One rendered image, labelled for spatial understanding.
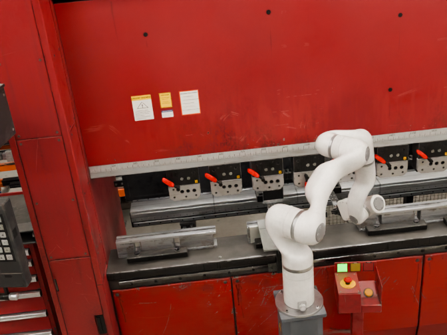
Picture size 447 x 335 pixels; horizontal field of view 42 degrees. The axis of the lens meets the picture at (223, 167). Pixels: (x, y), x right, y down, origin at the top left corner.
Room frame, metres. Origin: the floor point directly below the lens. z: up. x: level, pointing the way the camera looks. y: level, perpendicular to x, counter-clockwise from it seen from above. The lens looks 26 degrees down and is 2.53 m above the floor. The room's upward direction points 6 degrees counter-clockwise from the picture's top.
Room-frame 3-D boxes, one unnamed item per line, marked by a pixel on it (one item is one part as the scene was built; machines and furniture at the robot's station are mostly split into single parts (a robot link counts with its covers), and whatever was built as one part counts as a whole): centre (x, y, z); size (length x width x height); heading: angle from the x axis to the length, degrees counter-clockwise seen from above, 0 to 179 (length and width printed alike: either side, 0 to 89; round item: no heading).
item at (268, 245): (2.33, -0.23, 1.00); 0.26 x 0.18 x 0.01; 2
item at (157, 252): (2.40, 0.37, 0.89); 0.30 x 0.05 x 0.03; 92
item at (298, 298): (1.82, -0.25, 1.09); 0.19 x 0.19 x 0.18
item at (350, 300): (2.18, -0.58, 0.75); 0.20 x 0.16 x 0.18; 84
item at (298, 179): (2.48, -0.40, 1.26); 0.15 x 0.09 x 0.17; 92
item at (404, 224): (2.44, -0.84, 0.89); 0.30 x 0.05 x 0.03; 92
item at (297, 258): (1.84, -0.22, 1.30); 0.19 x 0.12 x 0.24; 48
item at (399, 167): (2.49, -0.80, 1.26); 0.15 x 0.09 x 0.17; 92
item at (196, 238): (2.46, 0.32, 0.92); 0.50 x 0.06 x 0.10; 92
